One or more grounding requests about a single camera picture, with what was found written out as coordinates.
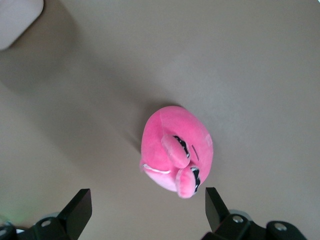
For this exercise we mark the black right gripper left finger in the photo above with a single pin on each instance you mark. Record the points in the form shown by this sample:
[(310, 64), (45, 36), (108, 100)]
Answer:
[(75, 212)]

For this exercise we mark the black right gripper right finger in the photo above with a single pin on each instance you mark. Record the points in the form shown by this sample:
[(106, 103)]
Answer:
[(217, 217)]

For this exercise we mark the pink plush toy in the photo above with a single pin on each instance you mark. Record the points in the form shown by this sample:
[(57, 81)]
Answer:
[(175, 130)]

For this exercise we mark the brown table mat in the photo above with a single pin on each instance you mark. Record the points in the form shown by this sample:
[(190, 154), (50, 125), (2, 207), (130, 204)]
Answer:
[(225, 75)]

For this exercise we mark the clear plastic storage container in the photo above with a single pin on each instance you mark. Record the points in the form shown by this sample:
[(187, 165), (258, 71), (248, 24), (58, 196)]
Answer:
[(15, 22)]

